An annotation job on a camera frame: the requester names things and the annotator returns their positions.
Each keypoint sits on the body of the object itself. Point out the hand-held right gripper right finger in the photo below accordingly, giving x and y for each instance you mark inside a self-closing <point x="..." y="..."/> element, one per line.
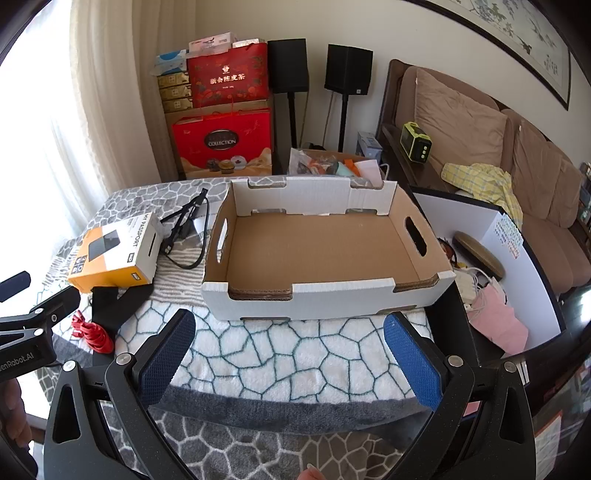
<point x="413" y="360"/>

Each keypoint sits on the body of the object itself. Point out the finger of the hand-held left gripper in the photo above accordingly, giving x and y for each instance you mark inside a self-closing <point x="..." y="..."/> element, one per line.
<point x="60" y="300"/>
<point x="14" y="285"/>

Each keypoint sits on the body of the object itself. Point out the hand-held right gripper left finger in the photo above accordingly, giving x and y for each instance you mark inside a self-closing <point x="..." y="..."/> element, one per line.
<point x="171" y="355"/>

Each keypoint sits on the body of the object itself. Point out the red tie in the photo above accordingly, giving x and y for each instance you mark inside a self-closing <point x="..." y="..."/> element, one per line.
<point x="94" y="337"/>

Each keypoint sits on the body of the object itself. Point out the black pouch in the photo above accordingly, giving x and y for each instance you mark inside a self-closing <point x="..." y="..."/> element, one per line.
<point x="111" y="309"/>

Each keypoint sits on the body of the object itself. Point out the white cardboard tray box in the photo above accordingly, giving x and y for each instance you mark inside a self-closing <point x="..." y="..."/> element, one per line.
<point x="323" y="240"/>

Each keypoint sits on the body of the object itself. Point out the person's left hand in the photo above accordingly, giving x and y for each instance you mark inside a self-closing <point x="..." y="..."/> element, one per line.
<point x="10" y="406"/>

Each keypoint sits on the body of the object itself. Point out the orange and white product box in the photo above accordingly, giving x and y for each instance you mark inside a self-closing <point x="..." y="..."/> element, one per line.
<point x="115" y="258"/>

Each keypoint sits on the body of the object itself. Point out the pink bag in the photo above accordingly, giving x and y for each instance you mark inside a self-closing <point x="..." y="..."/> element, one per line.
<point x="498" y="318"/>

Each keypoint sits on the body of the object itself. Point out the grey and white patterned blanket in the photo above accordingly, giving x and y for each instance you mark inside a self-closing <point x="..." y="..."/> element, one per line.
<point x="286" y="360"/>

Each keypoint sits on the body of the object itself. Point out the oval woven black object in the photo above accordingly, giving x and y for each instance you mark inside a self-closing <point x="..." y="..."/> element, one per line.
<point x="478" y="251"/>

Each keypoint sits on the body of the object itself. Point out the white storage bin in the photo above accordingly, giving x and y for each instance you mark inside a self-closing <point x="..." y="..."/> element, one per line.
<point x="531" y="295"/>

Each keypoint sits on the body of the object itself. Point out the white paper sheet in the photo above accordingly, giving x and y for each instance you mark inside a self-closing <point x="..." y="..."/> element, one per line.
<point x="205" y="210"/>

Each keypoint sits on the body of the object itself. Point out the glass coffee table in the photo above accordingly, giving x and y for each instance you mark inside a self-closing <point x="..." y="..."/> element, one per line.
<point x="577" y="309"/>

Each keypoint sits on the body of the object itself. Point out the brown sofa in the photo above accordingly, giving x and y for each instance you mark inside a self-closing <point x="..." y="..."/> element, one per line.
<point x="545" y="235"/>

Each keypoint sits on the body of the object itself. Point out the white paper bag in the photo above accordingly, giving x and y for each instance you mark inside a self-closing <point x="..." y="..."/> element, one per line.
<point x="369" y="171"/>

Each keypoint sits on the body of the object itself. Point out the yellow plaid cloth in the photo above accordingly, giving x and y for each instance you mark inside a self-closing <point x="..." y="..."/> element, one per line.
<point x="485" y="180"/>

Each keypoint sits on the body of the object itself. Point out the cluttered cardboard carton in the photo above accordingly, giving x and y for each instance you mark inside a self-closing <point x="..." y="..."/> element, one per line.
<point x="323" y="166"/>

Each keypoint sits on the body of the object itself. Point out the cream curtain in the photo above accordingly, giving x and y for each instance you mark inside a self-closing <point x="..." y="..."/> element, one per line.
<point x="115" y="92"/>

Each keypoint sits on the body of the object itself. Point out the green and black device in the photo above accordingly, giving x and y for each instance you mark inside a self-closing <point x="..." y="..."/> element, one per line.
<point x="415" y="143"/>

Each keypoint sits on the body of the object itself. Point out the blue grey box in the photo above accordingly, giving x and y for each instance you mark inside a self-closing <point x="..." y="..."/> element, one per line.
<point x="369" y="145"/>

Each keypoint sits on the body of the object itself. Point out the large red gift box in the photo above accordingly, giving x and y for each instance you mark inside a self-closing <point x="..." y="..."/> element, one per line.
<point x="221" y="138"/>

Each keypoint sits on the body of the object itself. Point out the brown cardboard carton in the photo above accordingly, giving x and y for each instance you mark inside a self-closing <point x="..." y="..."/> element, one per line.
<point x="184" y="114"/>

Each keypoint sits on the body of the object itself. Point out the large brown sofa cushion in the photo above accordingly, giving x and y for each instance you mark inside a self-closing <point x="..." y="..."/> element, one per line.
<point x="457" y="120"/>

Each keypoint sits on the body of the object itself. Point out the blue and white tissue pack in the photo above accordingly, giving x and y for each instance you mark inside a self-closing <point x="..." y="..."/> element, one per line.
<point x="168" y="62"/>

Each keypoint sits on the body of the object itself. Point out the red gift bag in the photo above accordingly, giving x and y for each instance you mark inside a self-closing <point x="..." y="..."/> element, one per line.
<point x="226" y="78"/>

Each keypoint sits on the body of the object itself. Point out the black speaker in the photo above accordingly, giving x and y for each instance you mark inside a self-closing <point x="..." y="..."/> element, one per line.
<point x="348" y="69"/>
<point x="287" y="67"/>

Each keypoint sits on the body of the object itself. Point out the pink and white box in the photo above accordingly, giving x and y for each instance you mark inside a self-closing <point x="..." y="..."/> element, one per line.
<point x="210" y="42"/>

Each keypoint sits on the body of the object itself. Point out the framed ink painting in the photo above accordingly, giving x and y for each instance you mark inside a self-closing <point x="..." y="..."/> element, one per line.
<point x="508" y="32"/>

